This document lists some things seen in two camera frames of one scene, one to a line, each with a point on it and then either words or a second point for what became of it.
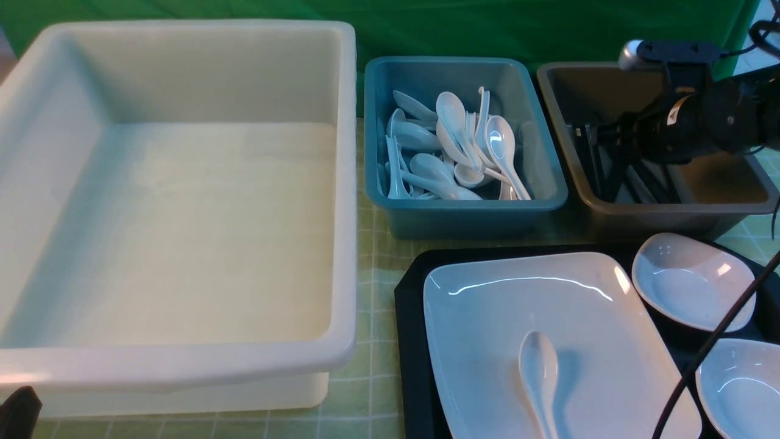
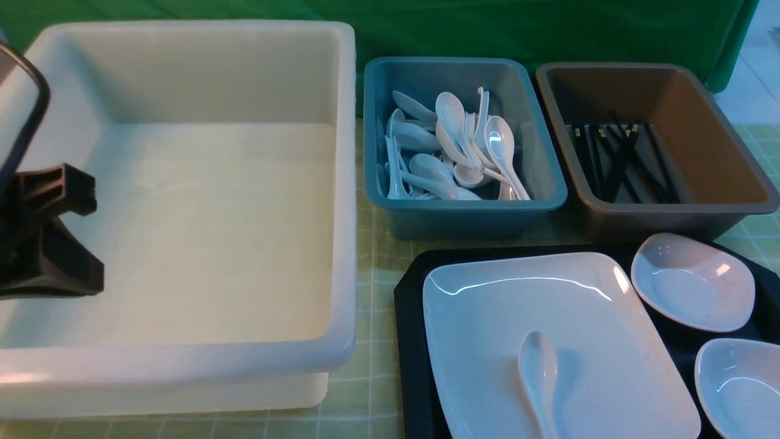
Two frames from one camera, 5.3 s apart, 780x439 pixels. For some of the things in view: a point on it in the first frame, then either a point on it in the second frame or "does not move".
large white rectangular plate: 615,375 does not move
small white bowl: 738,381 does not move
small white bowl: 699,283 does not move
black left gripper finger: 18,414 → 25,203
